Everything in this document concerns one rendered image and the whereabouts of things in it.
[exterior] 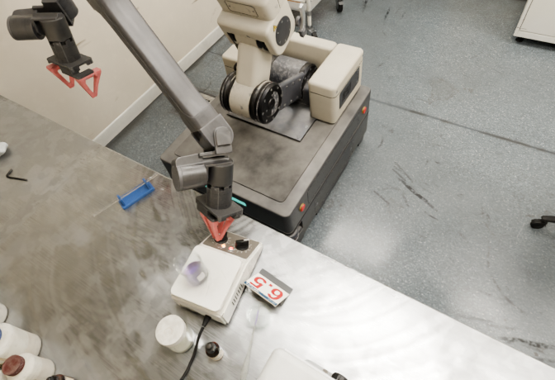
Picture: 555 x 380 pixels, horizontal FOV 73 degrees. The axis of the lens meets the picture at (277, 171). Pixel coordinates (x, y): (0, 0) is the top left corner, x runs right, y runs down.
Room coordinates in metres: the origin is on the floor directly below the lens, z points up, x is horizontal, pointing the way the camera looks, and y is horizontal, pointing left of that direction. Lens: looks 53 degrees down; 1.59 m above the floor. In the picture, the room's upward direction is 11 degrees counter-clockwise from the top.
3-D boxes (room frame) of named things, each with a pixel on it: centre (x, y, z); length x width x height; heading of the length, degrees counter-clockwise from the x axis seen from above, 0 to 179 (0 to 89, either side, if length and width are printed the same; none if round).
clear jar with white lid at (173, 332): (0.24, 0.27, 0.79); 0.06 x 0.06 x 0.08
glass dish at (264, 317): (0.26, 0.10, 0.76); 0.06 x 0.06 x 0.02
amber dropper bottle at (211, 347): (0.20, 0.20, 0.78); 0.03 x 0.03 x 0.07
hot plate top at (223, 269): (0.33, 0.19, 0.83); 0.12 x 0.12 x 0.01; 59
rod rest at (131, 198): (0.65, 0.40, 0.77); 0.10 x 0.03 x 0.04; 121
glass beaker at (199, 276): (0.34, 0.21, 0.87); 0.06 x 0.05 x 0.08; 69
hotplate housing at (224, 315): (0.36, 0.18, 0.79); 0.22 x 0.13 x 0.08; 149
